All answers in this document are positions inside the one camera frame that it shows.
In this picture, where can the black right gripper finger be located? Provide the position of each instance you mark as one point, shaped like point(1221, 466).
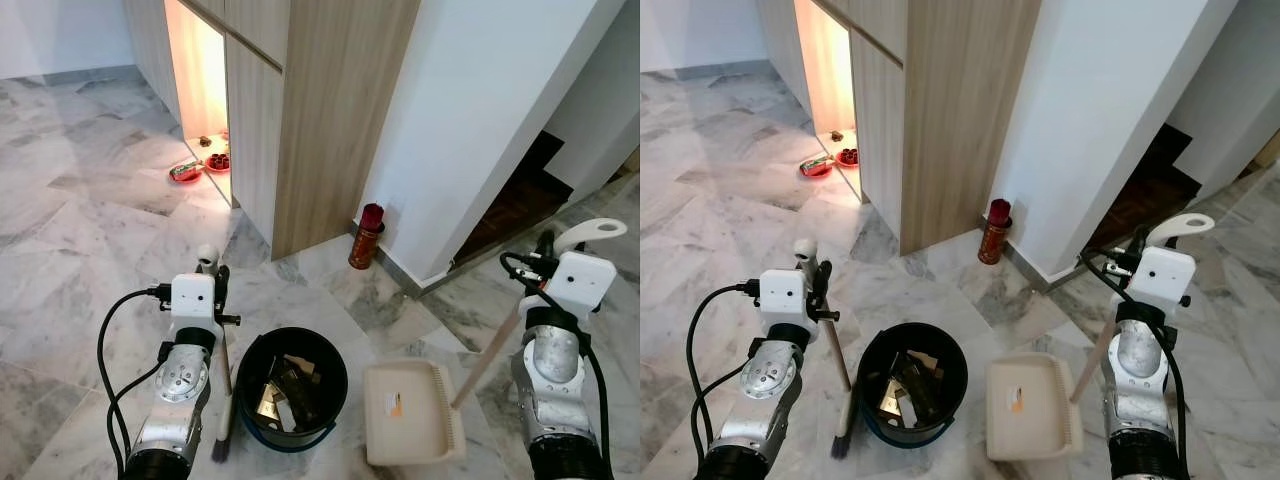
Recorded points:
point(1139, 237)
point(548, 243)

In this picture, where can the brown cardboard trash pieces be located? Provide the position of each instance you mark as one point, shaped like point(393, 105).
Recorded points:
point(905, 385)
point(285, 390)

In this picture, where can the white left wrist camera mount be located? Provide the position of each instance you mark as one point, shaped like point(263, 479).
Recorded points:
point(195, 298)
point(785, 292)

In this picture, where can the light wood door panel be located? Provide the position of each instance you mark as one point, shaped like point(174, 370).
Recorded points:
point(1268, 150)
point(631, 160)

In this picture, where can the red plate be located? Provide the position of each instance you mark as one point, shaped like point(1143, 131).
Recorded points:
point(185, 172)
point(815, 168)

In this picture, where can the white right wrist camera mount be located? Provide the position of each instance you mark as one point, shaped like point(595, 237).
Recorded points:
point(1165, 272)
point(582, 280)

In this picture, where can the light wood cabinet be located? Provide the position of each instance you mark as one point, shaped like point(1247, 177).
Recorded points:
point(950, 110)
point(320, 110)

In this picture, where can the red bowl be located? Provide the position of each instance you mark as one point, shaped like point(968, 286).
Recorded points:
point(218, 163)
point(848, 158)

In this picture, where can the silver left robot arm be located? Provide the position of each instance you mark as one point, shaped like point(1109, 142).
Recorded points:
point(180, 385)
point(765, 380)

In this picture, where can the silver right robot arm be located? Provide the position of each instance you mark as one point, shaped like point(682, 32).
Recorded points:
point(1140, 360)
point(552, 365)

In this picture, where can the dark wooden staircase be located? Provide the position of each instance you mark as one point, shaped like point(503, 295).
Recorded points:
point(520, 200)
point(1150, 190)

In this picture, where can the red cylindrical canister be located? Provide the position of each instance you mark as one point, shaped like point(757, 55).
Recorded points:
point(366, 240)
point(995, 235)

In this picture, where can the black round waste bin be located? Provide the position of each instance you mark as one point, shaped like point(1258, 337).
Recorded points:
point(880, 350)
point(255, 360)

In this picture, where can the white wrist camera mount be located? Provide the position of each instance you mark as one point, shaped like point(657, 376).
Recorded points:
point(582, 280)
point(785, 292)
point(195, 298)
point(1165, 272)

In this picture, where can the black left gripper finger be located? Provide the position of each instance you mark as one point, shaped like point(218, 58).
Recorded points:
point(221, 280)
point(826, 275)

